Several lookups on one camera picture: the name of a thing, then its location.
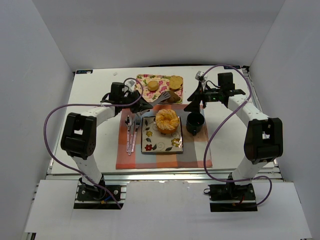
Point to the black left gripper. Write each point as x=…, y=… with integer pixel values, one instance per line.
x=136, y=102

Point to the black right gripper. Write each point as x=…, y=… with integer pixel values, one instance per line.
x=202, y=93

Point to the white plastic tongs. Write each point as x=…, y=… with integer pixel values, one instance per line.
x=163, y=96

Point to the orange bundt cake bread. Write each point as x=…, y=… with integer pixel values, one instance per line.
x=167, y=121

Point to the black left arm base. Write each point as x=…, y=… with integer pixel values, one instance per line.
x=94, y=198

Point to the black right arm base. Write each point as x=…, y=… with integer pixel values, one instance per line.
x=227, y=198

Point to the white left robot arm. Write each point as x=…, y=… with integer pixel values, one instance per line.
x=80, y=130

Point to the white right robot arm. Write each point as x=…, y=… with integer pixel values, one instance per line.
x=264, y=135

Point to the dark brown bread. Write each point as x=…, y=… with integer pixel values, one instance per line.
x=174, y=98

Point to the round seeded bread bun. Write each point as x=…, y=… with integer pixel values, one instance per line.
x=175, y=82

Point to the dark green mug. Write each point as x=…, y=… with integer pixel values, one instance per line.
x=194, y=123

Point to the small yellow muffin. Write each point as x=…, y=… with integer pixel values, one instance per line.
x=153, y=85

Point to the floral serving tray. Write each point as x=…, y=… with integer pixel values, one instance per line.
x=163, y=81

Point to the floral square plate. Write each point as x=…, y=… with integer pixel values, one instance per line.
x=154, y=142

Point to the orange checkered placemat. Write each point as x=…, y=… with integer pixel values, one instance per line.
x=193, y=146

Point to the silver fork pink handle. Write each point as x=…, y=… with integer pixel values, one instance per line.
x=133, y=133

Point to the silver spoon pink handle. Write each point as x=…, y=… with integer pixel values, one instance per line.
x=128, y=122

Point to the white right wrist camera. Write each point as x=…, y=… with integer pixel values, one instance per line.
x=200, y=76

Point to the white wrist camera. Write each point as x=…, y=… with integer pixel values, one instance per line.
x=200, y=76
x=131, y=84

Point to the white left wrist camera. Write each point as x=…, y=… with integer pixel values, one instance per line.
x=131, y=84

